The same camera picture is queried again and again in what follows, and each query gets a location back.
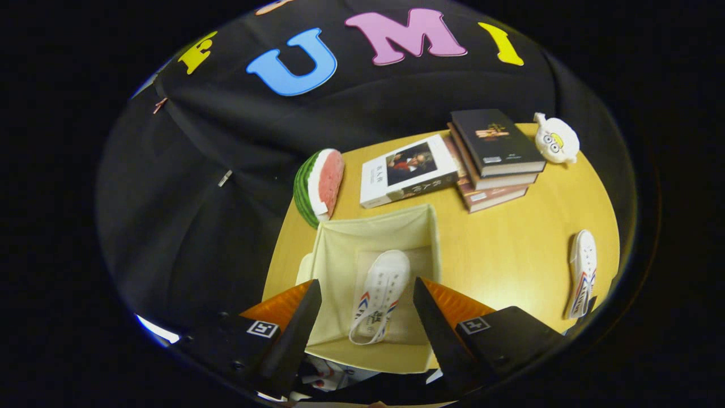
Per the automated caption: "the white plush toy with goggles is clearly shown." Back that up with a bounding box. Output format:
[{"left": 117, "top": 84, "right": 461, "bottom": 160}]
[{"left": 534, "top": 112, "right": 581, "bottom": 165}]

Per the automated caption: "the reddish brown book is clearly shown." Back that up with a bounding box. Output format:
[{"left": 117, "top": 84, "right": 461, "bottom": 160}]
[{"left": 445, "top": 136, "right": 530, "bottom": 214}]

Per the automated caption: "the white canvas shoe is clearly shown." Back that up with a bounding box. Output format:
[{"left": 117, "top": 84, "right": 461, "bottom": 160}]
[
  {"left": 565, "top": 229, "right": 598, "bottom": 321},
  {"left": 348, "top": 249, "right": 411, "bottom": 345}
]

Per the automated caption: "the beige fabric storage box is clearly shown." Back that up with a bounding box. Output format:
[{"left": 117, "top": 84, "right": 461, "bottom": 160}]
[{"left": 296, "top": 204, "right": 442, "bottom": 375}]

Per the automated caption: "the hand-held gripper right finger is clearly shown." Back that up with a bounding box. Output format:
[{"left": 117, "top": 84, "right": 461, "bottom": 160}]
[{"left": 412, "top": 277, "right": 567, "bottom": 394}]

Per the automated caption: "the brown book with white pages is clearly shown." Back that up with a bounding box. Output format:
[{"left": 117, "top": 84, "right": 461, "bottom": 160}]
[{"left": 447, "top": 122, "right": 539, "bottom": 191}]

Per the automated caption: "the black hardcover book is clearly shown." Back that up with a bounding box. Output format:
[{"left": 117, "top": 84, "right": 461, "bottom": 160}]
[{"left": 450, "top": 109, "right": 547, "bottom": 177}]

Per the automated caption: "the white book with portrait cover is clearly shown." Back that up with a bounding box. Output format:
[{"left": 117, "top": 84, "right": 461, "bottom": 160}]
[{"left": 360, "top": 134, "right": 460, "bottom": 209}]

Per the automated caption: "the watermelon slice toy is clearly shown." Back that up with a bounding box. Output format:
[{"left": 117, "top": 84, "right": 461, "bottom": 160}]
[{"left": 293, "top": 148, "right": 346, "bottom": 230}]

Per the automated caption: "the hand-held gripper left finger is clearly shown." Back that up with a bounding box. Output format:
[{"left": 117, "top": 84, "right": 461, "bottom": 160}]
[{"left": 173, "top": 279, "right": 322, "bottom": 397}]

